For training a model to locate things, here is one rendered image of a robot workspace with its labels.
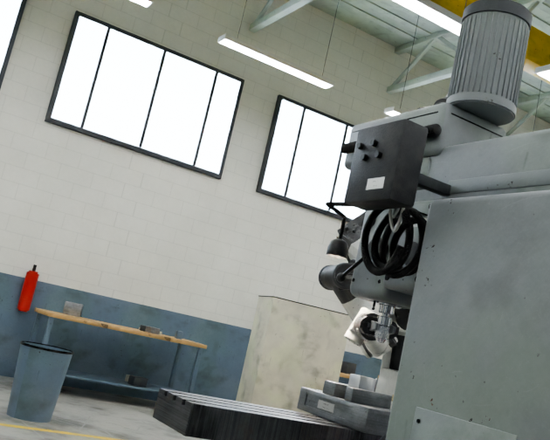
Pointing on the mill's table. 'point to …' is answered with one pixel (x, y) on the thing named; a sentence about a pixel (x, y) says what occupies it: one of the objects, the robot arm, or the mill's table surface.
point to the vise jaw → (334, 388)
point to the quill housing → (361, 278)
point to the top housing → (451, 129)
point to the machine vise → (349, 409)
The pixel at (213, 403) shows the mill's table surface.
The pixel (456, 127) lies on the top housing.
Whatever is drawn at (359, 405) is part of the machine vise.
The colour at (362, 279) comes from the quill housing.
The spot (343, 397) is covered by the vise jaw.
